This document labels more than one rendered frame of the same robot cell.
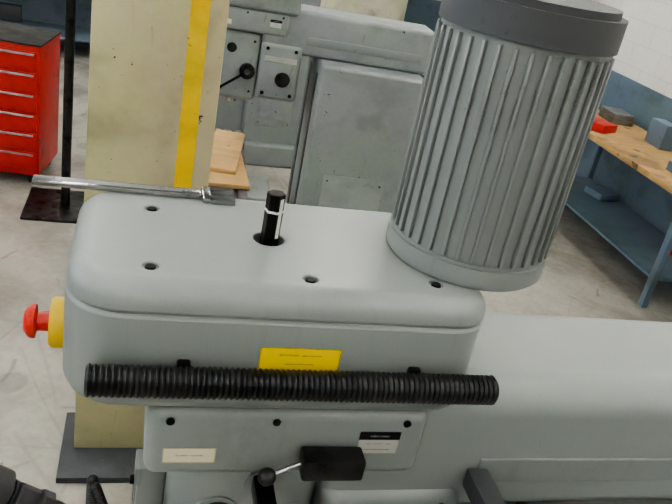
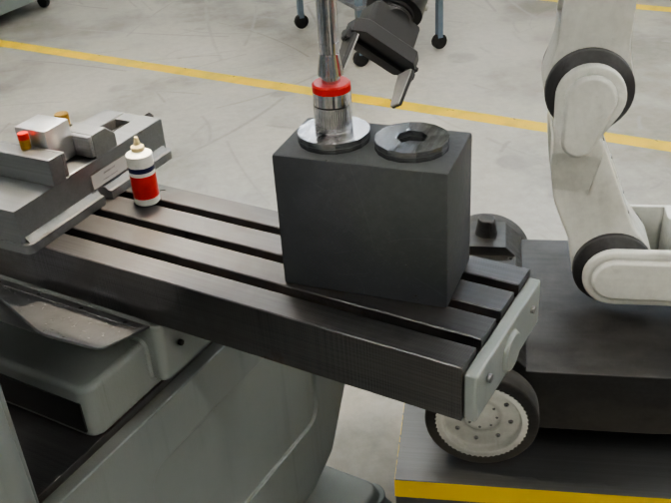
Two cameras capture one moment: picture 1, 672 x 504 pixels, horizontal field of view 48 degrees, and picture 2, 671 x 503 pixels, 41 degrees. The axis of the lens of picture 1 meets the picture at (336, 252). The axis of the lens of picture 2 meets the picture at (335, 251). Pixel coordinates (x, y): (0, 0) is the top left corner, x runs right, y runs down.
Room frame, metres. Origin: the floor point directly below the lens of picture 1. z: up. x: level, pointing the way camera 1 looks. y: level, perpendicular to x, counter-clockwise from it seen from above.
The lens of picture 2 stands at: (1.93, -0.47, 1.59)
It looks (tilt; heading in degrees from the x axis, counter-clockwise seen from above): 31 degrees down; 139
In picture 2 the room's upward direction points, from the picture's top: 4 degrees counter-clockwise
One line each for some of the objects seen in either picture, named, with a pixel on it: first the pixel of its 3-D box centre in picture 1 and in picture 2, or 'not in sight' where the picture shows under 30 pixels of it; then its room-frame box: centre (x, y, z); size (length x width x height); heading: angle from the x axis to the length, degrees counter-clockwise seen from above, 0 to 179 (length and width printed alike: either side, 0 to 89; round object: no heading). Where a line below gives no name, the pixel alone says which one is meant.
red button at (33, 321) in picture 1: (38, 321); not in sight; (0.72, 0.32, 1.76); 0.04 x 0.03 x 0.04; 17
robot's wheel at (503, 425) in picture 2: not in sight; (481, 413); (1.18, 0.50, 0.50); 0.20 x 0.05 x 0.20; 38
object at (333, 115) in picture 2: not in sight; (333, 109); (1.17, 0.21, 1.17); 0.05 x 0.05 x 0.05
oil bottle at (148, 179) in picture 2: not in sight; (141, 169); (0.80, 0.14, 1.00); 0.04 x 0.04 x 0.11
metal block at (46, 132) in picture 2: not in sight; (45, 141); (0.69, 0.05, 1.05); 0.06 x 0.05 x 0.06; 19
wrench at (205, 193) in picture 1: (136, 188); not in sight; (0.85, 0.26, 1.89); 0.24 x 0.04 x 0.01; 107
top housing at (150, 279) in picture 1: (271, 297); not in sight; (0.80, 0.07, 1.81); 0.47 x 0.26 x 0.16; 107
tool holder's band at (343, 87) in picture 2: not in sight; (331, 85); (1.17, 0.21, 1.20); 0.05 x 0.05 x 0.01
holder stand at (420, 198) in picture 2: not in sight; (374, 205); (1.21, 0.23, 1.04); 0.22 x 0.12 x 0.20; 26
